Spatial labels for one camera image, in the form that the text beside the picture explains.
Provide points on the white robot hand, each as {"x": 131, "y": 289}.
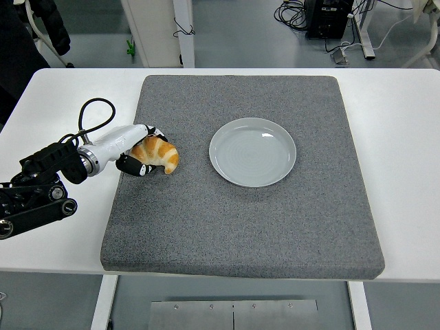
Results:
{"x": 117, "y": 141}

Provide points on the white table leg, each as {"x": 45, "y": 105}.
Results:
{"x": 359, "y": 306}
{"x": 103, "y": 302}

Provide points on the white chair base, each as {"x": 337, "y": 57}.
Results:
{"x": 429, "y": 44}

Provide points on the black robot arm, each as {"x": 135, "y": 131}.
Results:
{"x": 44, "y": 161}

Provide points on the white chair frame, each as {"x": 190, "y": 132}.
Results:
{"x": 36, "y": 31}

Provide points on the small green object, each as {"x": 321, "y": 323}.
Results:
{"x": 130, "y": 48}

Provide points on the golden croissant bread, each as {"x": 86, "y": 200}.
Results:
{"x": 161, "y": 153}

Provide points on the person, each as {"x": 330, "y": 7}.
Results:
{"x": 17, "y": 58}

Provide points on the white post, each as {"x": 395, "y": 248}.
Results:
{"x": 185, "y": 41}

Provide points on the black jacket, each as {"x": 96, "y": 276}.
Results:
{"x": 56, "y": 24}

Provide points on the white cabinet panel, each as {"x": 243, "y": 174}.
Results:
{"x": 154, "y": 27}

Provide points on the grey metal pedal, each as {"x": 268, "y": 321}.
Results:
{"x": 340, "y": 56}

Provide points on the grey felt mat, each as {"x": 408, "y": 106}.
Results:
{"x": 240, "y": 223}

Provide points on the black computer case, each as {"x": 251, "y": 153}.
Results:
{"x": 326, "y": 19}

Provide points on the grey metal plate with screws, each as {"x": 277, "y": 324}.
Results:
{"x": 233, "y": 316}

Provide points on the grey round plate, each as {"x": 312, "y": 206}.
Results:
{"x": 252, "y": 153}

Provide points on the white desk leg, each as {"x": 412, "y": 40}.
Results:
{"x": 366, "y": 34}

